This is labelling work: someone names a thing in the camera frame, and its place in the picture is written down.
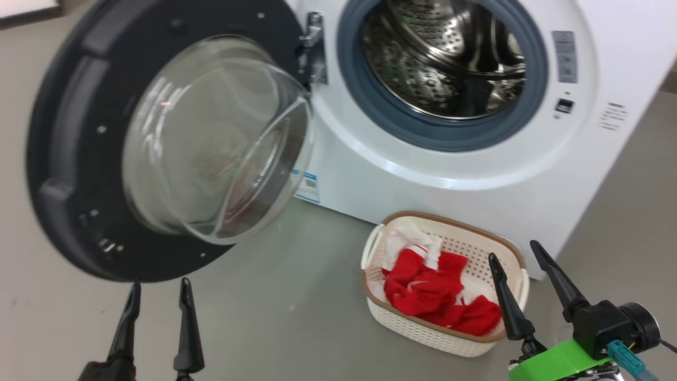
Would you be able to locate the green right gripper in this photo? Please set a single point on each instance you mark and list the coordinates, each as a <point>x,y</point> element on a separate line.
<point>555,365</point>

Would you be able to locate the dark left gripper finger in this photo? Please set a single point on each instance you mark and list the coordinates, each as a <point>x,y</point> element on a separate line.
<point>188,333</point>
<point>127,328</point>

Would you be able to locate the red and white clothing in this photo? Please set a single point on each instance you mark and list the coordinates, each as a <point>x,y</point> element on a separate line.
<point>423,291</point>

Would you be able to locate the black glass washing machine door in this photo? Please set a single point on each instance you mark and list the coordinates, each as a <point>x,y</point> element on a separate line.
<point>69,159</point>

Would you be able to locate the cream perforated laundry basket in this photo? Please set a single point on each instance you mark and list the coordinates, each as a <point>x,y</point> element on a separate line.
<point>423,330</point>

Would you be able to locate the white washing machine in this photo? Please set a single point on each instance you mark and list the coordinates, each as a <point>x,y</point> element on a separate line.
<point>476,169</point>

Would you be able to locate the grey rubber door gasket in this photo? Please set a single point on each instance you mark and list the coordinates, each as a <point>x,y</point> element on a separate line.
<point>449,136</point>

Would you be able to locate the black door latch socket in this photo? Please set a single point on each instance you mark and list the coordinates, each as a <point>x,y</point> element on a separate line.
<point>564,106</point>

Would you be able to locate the grey rectangular machine label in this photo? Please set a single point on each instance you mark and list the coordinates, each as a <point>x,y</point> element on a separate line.
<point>565,55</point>

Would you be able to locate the steel washing machine drum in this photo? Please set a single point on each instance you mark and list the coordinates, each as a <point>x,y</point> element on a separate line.
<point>423,63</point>

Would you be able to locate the metal door hinge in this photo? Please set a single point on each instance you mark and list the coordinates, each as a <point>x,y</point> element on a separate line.
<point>316,39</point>

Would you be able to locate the blue energy label sticker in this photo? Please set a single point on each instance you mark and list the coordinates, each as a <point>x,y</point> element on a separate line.
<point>308,186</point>

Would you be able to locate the small text sticker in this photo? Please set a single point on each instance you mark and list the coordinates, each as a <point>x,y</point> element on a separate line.
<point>613,115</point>

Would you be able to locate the white flat board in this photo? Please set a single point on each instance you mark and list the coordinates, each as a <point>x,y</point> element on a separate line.
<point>26,6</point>

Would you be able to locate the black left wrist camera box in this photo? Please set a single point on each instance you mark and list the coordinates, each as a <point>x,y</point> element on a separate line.
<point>106,373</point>

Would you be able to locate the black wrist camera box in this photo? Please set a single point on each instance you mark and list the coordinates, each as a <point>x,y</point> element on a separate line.
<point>106,373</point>
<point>603,325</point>

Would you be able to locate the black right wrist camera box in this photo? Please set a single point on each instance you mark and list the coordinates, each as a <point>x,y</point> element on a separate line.
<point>603,325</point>

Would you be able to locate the teal right camera connector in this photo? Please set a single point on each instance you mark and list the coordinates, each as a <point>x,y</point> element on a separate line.
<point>624,357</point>

